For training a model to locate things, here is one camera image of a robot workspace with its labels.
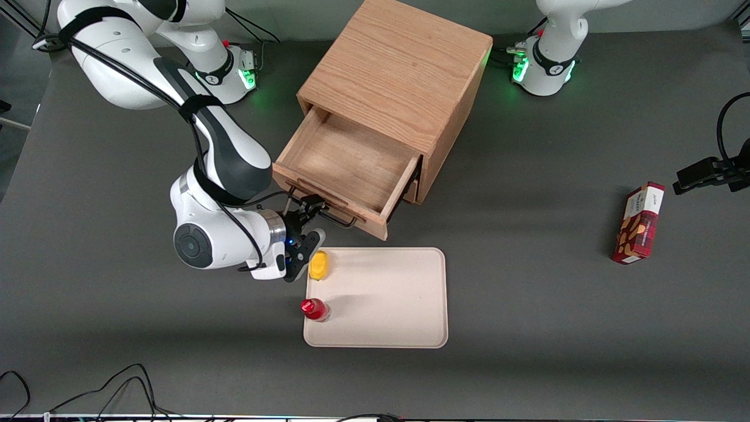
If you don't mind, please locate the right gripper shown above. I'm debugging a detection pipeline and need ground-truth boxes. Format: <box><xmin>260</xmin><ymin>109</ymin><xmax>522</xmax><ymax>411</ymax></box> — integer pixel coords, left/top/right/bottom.
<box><xmin>251</xmin><ymin>195</ymin><xmax>327</xmax><ymax>281</ymax></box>

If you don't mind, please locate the wooden drawer cabinet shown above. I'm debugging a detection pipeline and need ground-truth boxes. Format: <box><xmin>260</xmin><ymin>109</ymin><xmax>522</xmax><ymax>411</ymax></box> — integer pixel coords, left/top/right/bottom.
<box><xmin>296</xmin><ymin>0</ymin><xmax>494</xmax><ymax>205</ymax></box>

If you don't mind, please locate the yellow toy lemon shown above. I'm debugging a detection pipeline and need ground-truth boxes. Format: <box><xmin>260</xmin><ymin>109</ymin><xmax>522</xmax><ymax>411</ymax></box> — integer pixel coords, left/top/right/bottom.
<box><xmin>308</xmin><ymin>250</ymin><xmax>332</xmax><ymax>281</ymax></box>

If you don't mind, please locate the red plaid shortbread box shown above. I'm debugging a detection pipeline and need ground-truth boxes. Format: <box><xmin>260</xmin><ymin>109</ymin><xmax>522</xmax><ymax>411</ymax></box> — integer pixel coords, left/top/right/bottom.
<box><xmin>611</xmin><ymin>182</ymin><xmax>666</xmax><ymax>266</ymax></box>

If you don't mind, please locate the red small bottle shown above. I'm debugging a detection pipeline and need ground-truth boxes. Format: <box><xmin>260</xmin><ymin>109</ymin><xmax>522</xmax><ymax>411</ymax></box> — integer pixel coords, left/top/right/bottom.
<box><xmin>301</xmin><ymin>298</ymin><xmax>330</xmax><ymax>323</ymax></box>

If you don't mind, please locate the beige plastic tray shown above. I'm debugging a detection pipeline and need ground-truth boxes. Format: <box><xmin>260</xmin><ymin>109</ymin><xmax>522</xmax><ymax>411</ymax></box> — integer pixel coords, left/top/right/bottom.
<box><xmin>303</xmin><ymin>247</ymin><xmax>449</xmax><ymax>349</ymax></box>

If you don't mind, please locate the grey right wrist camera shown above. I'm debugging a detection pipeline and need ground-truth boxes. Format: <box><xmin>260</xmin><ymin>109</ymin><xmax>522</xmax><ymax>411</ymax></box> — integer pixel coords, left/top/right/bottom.
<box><xmin>285</xmin><ymin>229</ymin><xmax>327</xmax><ymax>283</ymax></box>

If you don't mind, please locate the black cable loop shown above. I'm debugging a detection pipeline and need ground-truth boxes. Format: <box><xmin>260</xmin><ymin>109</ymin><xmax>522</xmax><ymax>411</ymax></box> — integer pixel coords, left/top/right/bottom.
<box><xmin>717</xmin><ymin>92</ymin><xmax>750</xmax><ymax>168</ymax></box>

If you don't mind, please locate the aluminium frame rail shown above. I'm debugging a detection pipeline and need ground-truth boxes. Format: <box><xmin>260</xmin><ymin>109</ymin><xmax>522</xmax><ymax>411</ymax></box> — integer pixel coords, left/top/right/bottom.
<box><xmin>0</xmin><ymin>0</ymin><xmax>59</xmax><ymax>50</ymax></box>

